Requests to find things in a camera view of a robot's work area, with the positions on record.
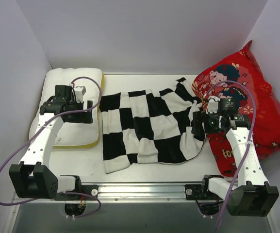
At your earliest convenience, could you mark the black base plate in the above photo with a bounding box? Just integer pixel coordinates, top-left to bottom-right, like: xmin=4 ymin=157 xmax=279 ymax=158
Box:
xmin=184 ymin=184 xmax=222 ymax=201
xmin=54 ymin=184 xmax=99 ymax=201

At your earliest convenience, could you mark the red cartoon print pillow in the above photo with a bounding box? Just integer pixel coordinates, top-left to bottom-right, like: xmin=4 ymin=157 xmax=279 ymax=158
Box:
xmin=191 ymin=40 xmax=280 ymax=178

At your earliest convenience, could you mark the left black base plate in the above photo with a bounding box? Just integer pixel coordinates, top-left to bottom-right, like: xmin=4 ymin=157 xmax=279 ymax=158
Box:
xmin=54 ymin=184 xmax=99 ymax=201

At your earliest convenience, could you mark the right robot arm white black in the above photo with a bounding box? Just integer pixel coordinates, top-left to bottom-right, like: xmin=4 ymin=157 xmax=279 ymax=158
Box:
xmin=192 ymin=96 xmax=279 ymax=217

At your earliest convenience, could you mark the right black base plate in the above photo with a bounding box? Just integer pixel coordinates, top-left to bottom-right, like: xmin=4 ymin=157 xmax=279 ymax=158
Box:
xmin=184 ymin=184 xmax=222 ymax=201

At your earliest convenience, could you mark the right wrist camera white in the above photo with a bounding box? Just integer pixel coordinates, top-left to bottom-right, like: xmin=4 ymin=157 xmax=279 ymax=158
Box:
xmin=206 ymin=96 xmax=220 ymax=114

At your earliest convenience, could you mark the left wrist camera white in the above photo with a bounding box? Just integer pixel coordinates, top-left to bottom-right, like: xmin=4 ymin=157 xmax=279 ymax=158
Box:
xmin=69 ymin=83 xmax=86 ymax=103

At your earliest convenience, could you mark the aluminium mounting rail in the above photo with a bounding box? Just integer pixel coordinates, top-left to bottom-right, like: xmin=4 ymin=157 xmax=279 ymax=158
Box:
xmin=11 ymin=182 xmax=274 ymax=204

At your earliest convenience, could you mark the white pillow yellow edge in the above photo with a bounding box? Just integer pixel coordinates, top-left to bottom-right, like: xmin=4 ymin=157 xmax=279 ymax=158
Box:
xmin=29 ymin=68 xmax=104 ymax=148

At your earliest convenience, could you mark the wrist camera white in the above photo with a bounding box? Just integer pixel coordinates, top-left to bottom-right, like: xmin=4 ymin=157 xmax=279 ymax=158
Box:
xmin=69 ymin=83 xmax=86 ymax=103
xmin=206 ymin=96 xmax=220 ymax=114

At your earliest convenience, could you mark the black white checkered pillowcase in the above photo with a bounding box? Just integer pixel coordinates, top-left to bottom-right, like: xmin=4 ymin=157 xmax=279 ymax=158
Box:
xmin=99 ymin=78 xmax=204 ymax=173

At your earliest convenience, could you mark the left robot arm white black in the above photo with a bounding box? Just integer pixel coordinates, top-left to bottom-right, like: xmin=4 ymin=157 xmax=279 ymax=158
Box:
xmin=9 ymin=85 xmax=93 ymax=200

